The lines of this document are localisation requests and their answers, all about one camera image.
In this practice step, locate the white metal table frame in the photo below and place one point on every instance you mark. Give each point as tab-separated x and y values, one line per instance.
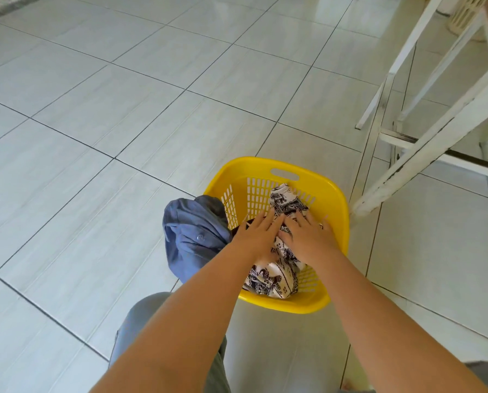
432	145

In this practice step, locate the person's left forearm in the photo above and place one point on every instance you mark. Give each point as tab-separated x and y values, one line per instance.
186	323

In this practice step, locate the person's right forearm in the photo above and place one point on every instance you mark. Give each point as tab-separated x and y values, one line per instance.
383	331

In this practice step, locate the person's right foot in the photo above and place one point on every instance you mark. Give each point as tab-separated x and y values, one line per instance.
352	386

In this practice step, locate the grey trousers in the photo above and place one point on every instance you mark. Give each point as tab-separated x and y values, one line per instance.
145	323

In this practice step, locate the white slatted plastic bin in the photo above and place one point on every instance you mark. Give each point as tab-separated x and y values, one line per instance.
465	14

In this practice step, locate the cream black patterned cloth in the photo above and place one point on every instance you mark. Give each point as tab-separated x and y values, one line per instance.
272	282

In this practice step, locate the person's right hand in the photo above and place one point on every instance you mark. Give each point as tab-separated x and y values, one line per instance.
309	241

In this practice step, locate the person's left hand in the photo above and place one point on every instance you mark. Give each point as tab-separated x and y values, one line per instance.
256	239

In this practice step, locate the white metal stool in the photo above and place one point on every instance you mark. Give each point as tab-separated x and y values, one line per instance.
436	69

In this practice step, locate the yellow plastic laundry basket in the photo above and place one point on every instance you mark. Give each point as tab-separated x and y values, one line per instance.
244	167

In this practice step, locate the blue button shirt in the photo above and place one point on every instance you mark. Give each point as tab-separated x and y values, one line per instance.
190	241

